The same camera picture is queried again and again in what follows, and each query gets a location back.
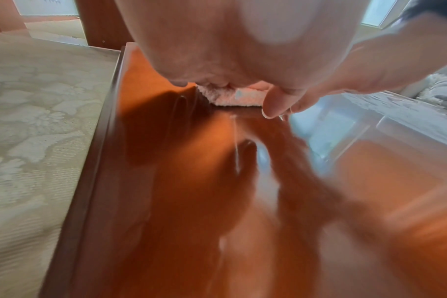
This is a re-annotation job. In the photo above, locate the white fluffy cloth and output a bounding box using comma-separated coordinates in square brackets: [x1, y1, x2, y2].
[196, 82, 265, 108]

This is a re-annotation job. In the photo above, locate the gray fluffy blanket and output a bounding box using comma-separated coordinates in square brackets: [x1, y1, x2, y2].
[402, 63, 447, 109]

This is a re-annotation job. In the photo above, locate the dark sleeve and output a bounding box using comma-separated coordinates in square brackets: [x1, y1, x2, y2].
[402, 0, 447, 20]

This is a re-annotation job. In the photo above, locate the person's right forearm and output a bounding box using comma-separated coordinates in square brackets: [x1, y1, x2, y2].
[391, 13, 447, 89]

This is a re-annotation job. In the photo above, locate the person's right hand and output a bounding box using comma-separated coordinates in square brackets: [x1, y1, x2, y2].
[262, 30, 432, 121]

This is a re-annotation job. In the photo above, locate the person's left hand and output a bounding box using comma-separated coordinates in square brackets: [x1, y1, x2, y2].
[114, 0, 370, 89]

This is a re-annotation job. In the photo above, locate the window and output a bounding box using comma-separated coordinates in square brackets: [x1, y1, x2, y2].
[360, 0, 406, 29]

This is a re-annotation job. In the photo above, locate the clear plastic storage box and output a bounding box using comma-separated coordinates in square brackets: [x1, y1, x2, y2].
[293, 90, 447, 201]

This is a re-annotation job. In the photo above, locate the brown wooden furniture leg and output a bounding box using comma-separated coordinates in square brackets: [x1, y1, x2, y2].
[75, 0, 137, 51]

